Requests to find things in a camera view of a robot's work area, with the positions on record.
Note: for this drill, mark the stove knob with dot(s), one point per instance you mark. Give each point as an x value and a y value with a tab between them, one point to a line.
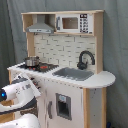
36	84

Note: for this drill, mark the wooden toy kitchen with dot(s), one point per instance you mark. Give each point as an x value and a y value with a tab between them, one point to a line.
63	49

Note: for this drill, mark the grey toy sink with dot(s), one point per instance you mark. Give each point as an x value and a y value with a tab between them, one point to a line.
73	74

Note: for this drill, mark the black toy faucet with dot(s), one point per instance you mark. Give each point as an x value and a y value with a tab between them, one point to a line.
83	63

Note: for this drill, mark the black stovetop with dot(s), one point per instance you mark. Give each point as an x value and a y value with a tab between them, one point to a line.
41	67

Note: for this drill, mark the silver toy pot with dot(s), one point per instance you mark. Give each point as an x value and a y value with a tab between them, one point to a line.
32	61

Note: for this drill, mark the white fridge door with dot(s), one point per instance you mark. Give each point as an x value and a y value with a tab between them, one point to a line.
64	105

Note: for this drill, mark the toy microwave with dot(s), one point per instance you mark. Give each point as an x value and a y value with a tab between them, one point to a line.
74	23

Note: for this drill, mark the grey range hood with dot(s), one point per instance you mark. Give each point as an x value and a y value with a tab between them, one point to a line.
42	23

